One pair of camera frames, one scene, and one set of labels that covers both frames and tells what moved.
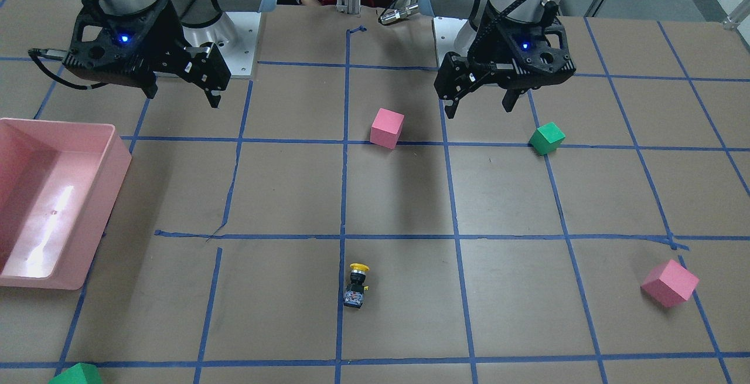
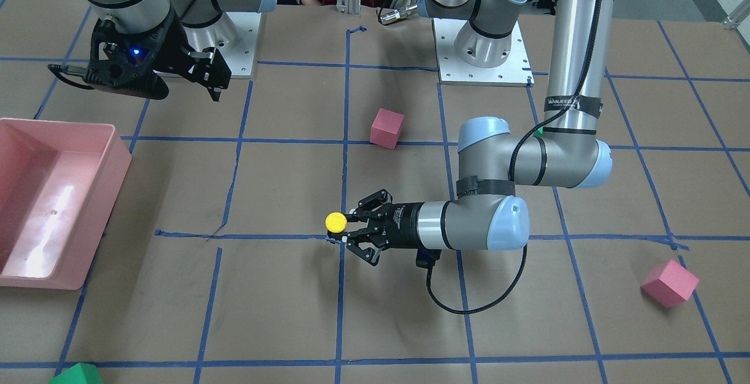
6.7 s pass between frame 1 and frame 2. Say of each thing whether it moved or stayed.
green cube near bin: stayed
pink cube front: stayed
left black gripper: moved
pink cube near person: stayed
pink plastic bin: stayed
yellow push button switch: moved
